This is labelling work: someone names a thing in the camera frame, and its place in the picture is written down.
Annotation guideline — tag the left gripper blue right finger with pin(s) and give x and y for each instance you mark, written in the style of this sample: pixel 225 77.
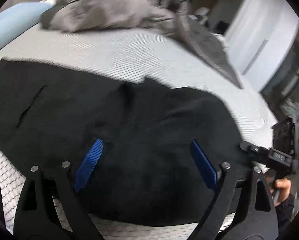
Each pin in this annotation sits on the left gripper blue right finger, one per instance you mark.
pixel 255 216

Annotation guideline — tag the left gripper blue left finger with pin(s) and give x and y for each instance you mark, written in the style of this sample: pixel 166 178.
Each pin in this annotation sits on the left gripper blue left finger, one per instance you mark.
pixel 36 216

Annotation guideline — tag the white wardrobe door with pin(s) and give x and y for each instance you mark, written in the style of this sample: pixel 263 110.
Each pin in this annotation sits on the white wardrobe door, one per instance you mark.
pixel 265 41

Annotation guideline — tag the person right hand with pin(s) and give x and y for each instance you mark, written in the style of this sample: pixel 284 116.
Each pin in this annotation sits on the person right hand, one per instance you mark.
pixel 283 186

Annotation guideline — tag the dark grey pillow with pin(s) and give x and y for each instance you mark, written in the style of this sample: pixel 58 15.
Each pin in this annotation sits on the dark grey pillow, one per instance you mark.
pixel 48 15

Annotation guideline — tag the white sheer curtain right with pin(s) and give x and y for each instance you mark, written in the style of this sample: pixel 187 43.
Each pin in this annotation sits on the white sheer curtain right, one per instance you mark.
pixel 245 21

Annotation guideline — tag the light blue pillow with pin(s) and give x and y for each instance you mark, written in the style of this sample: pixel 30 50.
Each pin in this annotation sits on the light blue pillow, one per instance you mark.
pixel 19 18

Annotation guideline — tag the black pants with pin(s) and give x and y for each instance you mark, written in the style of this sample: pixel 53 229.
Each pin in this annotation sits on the black pants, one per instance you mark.
pixel 145 174

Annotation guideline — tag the grey duvet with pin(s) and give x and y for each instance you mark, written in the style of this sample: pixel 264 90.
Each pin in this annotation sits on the grey duvet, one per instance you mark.
pixel 170 18

